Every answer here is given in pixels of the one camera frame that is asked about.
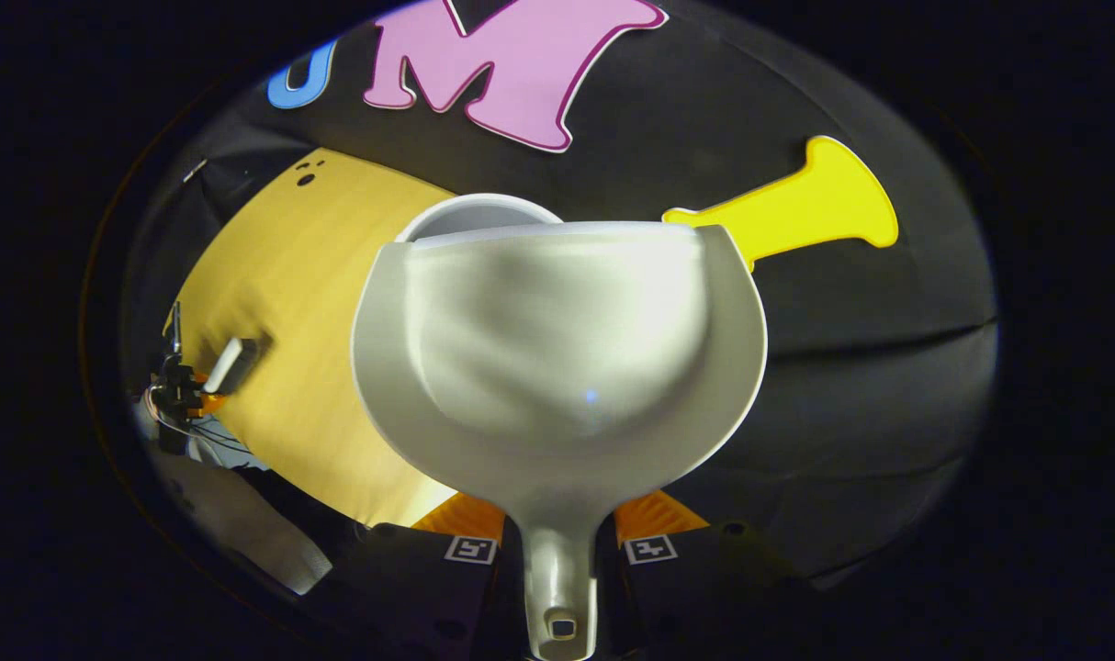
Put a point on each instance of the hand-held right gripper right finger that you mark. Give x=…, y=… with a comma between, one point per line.
x=695, y=597

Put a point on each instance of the white dustpan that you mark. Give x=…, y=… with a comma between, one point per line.
x=557, y=321

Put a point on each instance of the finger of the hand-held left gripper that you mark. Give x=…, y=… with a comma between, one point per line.
x=213, y=401

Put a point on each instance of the white clip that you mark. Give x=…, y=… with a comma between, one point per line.
x=195, y=171

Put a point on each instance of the small white broom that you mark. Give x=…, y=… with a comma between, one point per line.
x=231, y=365

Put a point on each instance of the white ribbed garbage bin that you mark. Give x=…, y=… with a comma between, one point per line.
x=475, y=213

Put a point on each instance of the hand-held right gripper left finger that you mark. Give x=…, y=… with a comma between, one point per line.
x=411, y=597

